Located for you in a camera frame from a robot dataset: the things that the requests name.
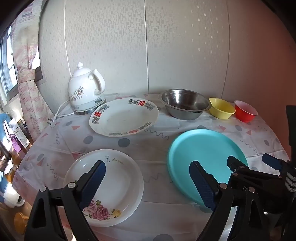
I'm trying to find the blue padded object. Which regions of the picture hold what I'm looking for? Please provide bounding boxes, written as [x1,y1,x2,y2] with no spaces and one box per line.
[0,112,12,139]

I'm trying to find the white kettle power cord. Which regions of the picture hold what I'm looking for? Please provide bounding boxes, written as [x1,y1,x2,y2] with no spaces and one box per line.
[47,100,74,128]

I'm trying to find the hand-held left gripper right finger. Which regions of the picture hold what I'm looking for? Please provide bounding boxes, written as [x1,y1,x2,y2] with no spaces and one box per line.
[189,161,265,241]

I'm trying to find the white ceramic electric kettle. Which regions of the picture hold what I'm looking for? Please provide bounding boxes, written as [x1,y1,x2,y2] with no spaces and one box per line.
[68,62,107,115]

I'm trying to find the window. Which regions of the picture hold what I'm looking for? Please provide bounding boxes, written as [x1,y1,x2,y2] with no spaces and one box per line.
[0,25,19,100]

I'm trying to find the teal plastic plate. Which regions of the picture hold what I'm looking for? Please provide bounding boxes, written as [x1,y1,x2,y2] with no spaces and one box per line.
[167,129,249,205]

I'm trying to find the white wall cable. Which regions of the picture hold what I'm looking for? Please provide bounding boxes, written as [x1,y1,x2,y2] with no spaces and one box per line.
[63,0,73,78]

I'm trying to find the purple box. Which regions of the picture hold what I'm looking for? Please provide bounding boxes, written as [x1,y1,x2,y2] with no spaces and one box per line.
[9,136,23,152]

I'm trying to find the pink patterned curtain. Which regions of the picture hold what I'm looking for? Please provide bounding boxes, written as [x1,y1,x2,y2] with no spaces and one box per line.
[13,0,50,142]

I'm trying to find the white rose-print plate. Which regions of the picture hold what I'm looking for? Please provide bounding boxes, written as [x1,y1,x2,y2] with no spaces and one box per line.
[63,149,144,227]

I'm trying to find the white plastic container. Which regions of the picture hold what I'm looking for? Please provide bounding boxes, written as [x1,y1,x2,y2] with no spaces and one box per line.
[0,181,25,208]

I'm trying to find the red plastic cup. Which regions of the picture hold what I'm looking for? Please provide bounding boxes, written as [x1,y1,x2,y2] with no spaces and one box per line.
[234,100,258,123]

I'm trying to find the patterned white tablecloth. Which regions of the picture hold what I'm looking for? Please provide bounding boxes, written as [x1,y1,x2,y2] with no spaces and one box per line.
[11,93,292,241]

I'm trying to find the person's right forearm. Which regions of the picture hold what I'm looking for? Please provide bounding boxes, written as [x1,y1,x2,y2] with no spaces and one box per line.
[285,171,296,193]

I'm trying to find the yellow plastic bowl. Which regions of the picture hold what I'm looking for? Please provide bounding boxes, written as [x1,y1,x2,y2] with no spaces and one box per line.
[208,98,236,120]

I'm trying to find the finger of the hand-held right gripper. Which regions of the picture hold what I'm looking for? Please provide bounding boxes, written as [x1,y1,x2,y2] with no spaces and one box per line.
[226,155,250,178]
[262,153,290,172]

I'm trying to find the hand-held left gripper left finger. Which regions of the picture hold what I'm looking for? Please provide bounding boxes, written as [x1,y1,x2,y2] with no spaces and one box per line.
[24,160,107,241]

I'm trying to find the stainless steel bowl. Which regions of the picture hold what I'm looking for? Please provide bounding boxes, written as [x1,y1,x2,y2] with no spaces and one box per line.
[159,89,212,120]

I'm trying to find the white carton box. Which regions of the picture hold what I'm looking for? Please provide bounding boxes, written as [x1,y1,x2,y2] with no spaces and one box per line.
[10,118,31,147]

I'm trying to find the large bird-patterned white plate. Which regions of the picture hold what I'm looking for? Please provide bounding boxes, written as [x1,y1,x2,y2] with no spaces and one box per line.
[89,97,159,137]

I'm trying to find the yellow plastic stool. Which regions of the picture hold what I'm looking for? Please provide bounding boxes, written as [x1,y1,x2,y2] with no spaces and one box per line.
[14,212,30,235]

